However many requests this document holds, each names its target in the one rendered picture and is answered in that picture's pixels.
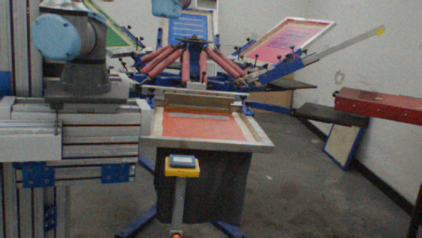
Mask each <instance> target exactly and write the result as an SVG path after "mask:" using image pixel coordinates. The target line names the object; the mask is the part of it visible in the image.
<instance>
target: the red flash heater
mask: <svg viewBox="0 0 422 238"><path fill-rule="evenodd" d="M375 98H379V99H382V100H379V99H375ZM421 103H422V99H414V98H410V97H406V96H399V95H390V94H386V93H379V92H375V91H367V90H359V89H355V88H350V87H342V88H341V91H339V92H338V94H337V95H336V96H335V103H334V104H335V108H334V110H337V111H343V112H347V113H354V114H360V115H364V116H369V117H379V118H382V119H385V120H389V121H395V122H403V123H407V124H414V125H417V126H420V127H422V104H421Z"/></svg>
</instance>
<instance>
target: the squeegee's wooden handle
mask: <svg viewBox="0 0 422 238"><path fill-rule="evenodd" d="M164 98H165V99H168V101H167V105H193V106H202V107H210V108H226V109H229V110H230V107H231V104H234V97H229V96H206V95H198V94H190V93H174V92H165V95H164Z"/></svg>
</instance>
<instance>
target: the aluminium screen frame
mask: <svg viewBox="0 0 422 238"><path fill-rule="evenodd" d="M239 114H240V116H241V117H242V119H243V120H244V122H246V125H247V126H248V128H249V129H250V130H251V132H252V134H253V135H254V136H255V138H256V139H257V141H258V142H241V141H231V140H221V139H192V138H182V137H172V136H153V135H152V134H151V135H150V136H141V139H140V146H150V147H161V148H191V149H202V150H213V151H244V152H255V153H266V154H273V153H274V144H273V143H272V142H271V140H270V139H269V138H268V136H267V135H265V133H264V131H263V130H262V129H261V127H260V126H259V125H258V124H257V122H255V119H254V118H253V117H252V116H246V115H245V114H244V113H243V112H242V113H239ZM153 116H154V109H152V117H151V131H152V121H153Z"/></svg>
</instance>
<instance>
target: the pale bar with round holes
mask: <svg viewBox="0 0 422 238"><path fill-rule="evenodd" d="M149 87H156V89H155V93H156V94H155V95H156V96H164V95H165V92H163V91H164V90H165V91H166V92H177V93H185V92H187V93H190V94H198V95H207V94H208V96H216V95H219V96H230V97H234V102H237V99H241V98H240V94H241V95H242V94H243V95H246V99H245V100H244V101H249V97H250V95H249V94H248V93H235V92H220V91H212V90H197V89H188V88H173V87H158V86H150V85H142V94H145V95H148V92H150V91H148V88H149Z"/></svg>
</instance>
